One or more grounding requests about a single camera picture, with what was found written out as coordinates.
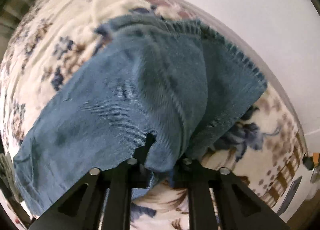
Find blue denim jeans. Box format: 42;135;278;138
13;15;267;215

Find white bed headboard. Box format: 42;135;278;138
48;0;320;220

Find floral bed blanket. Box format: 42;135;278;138
1;0;305;229

